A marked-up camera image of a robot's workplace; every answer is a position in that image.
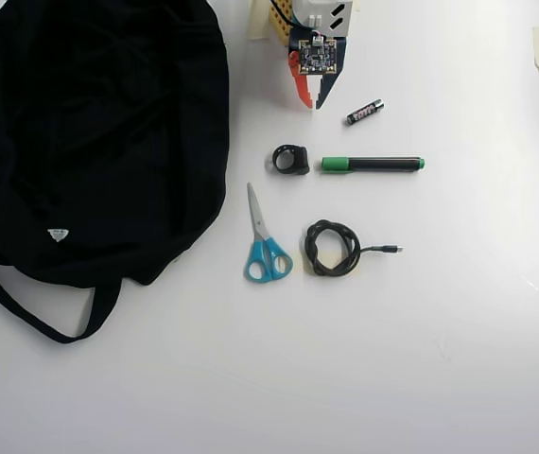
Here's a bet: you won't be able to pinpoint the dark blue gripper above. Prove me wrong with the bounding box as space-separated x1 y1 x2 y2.
287 36 349 112

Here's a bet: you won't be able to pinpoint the green capped black marker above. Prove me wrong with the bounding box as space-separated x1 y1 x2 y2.
320 154 426 175

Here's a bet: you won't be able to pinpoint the black fabric bag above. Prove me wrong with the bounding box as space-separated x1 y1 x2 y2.
0 0 231 345

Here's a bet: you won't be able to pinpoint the black AAA battery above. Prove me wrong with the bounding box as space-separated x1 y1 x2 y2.
345 98 385 127

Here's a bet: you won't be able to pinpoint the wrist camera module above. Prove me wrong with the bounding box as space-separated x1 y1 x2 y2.
297 36 339 78

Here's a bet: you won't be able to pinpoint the yellow perforated base bracket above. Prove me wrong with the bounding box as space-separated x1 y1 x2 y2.
266 0 300 47

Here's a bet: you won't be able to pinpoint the black strap ring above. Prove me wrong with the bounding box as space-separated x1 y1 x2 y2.
265 144 311 177

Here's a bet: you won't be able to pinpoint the blue handled scissors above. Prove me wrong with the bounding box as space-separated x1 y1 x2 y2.
243 182 295 286

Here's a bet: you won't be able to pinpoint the black coiled USB cable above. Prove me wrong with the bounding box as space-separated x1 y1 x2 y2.
304 218 405 279

